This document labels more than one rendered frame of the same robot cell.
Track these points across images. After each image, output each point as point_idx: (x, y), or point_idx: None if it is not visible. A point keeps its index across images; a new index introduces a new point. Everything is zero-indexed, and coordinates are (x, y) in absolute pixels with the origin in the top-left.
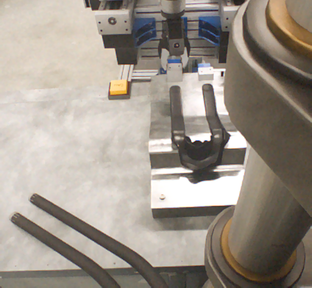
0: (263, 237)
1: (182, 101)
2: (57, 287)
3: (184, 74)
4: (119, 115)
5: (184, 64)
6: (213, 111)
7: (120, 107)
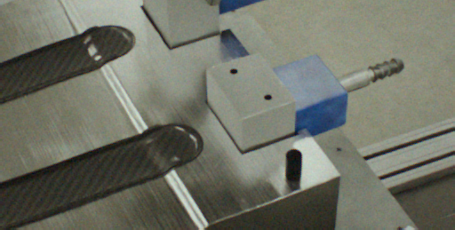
0: None
1: (37, 91)
2: None
3: (227, 41)
4: None
5: None
6: (20, 217)
7: None
